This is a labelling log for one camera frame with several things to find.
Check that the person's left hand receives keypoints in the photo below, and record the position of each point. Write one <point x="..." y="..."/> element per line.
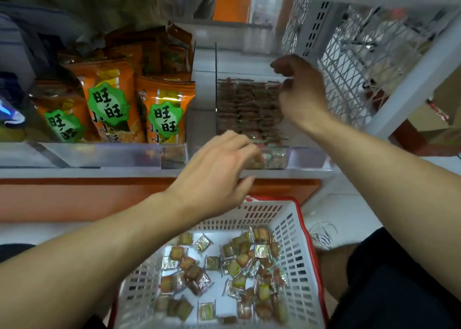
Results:
<point x="212" y="177"/>

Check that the person's right hand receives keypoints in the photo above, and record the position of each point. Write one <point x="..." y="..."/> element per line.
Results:
<point x="302" y="91"/>

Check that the white metal shelf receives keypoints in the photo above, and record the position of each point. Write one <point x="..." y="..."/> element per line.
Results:
<point x="216" y="172"/>

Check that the row of small snack packets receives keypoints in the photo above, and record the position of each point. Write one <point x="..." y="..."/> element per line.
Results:
<point x="248" y="109"/>

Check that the pile of small snack packets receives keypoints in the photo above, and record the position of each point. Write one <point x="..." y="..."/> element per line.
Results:
<point x="230" y="271"/>

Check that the white basket with red rim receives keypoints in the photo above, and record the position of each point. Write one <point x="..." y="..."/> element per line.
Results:
<point x="295" y="267"/>

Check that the person's right forearm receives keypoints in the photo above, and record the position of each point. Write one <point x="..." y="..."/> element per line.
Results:
<point x="392" y="188"/>

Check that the person's left forearm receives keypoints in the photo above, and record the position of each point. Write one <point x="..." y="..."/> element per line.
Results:
<point x="79" y="267"/>

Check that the clear plastic shelf front guard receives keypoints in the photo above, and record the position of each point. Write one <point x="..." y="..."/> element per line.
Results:
<point x="108" y="154"/>

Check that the person's right shoe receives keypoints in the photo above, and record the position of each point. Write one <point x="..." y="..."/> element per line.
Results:
<point x="323" y="233"/>

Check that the orange shelf base panel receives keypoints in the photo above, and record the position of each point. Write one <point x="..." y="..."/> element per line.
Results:
<point x="72" y="199"/>

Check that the person's right leg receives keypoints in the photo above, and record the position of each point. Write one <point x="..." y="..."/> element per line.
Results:
<point x="338" y="267"/>

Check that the person's black shorts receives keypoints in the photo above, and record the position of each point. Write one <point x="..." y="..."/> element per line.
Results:
<point x="396" y="289"/>

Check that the white perforated side panel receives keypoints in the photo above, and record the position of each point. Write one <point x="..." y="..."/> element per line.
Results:
<point x="360" y="51"/>

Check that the group of orange snack bags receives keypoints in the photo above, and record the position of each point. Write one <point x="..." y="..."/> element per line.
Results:
<point x="115" y="95"/>

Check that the brown cardboard box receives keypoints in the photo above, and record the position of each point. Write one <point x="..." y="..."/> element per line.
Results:
<point x="439" y="116"/>

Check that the blue white snack bag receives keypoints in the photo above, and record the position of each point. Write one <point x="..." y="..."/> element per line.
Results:
<point x="11" y="113"/>

